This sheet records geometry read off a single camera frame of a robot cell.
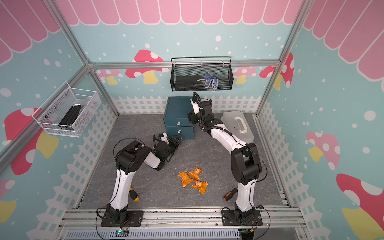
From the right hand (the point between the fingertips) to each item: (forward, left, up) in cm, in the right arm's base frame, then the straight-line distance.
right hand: (192, 111), depth 91 cm
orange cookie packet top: (-31, -1, -22) cm, 38 cm away
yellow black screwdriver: (-43, +32, -21) cm, 57 cm away
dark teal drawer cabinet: (-5, +10, -2) cm, 11 cm away
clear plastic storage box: (+1, -28, -11) cm, 30 cm away
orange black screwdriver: (-43, -20, -21) cm, 52 cm away
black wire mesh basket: (+21, -6, +12) cm, 25 cm away
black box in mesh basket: (+12, +3, +11) cm, 17 cm away
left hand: (-7, +7, -19) cm, 21 cm away
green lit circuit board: (-59, +35, -25) cm, 73 cm away
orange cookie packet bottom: (-38, -5, -22) cm, 44 cm away
